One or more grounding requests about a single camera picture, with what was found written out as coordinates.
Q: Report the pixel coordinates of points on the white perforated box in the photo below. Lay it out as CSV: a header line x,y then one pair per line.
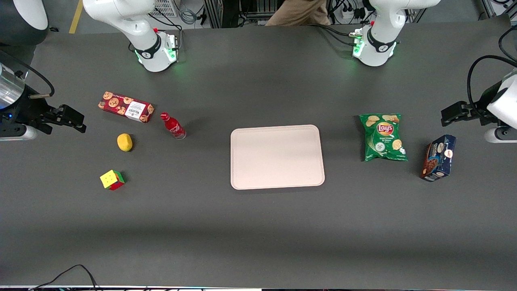
x,y
165,7

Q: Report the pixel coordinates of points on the black equipment rack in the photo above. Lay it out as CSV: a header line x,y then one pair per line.
x,y
226,12

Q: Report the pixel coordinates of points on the blue cookie box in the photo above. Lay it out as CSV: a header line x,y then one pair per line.
x,y
438,158

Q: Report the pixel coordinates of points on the person's tan trouser leg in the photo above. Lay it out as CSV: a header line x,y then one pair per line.
x,y
299,14

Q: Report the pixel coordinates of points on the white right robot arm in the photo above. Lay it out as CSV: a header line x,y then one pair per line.
x,y
121,16

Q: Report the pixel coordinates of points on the red coke bottle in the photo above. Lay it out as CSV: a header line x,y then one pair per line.
x,y
173,127

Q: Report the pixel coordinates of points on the colourful puzzle cube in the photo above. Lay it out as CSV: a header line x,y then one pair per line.
x,y
112,180

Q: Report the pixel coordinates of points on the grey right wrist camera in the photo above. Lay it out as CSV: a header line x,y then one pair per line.
x,y
18,133

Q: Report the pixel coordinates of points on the red cookie box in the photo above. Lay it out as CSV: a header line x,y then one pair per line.
x,y
126,106

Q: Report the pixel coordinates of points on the aluminium frame profile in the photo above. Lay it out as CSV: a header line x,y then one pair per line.
x,y
494,8

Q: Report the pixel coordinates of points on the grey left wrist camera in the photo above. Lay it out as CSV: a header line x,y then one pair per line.
x,y
501,135

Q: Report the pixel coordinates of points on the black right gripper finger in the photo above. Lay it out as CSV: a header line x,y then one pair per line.
x,y
64,123
72,114

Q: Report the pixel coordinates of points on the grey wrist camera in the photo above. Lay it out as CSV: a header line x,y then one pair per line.
x,y
501,135
18,133

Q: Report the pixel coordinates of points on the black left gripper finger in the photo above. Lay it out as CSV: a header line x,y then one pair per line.
x,y
454,119
456,109

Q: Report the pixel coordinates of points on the green Lay's chips bag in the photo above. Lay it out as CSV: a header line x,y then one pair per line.
x,y
383,137

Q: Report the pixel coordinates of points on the white power strip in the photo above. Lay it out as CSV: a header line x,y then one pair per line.
x,y
349,14

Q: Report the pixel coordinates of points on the beige plastic tray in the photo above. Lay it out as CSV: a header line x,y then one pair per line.
x,y
277,157

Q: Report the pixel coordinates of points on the yellow lemon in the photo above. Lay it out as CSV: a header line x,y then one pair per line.
x,y
125,142

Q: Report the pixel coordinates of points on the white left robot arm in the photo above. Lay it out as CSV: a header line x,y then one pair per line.
x,y
381,44

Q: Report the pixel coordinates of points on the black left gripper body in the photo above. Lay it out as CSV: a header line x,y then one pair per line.
x,y
479,108

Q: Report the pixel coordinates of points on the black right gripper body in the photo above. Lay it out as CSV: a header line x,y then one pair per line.
x,y
29,110

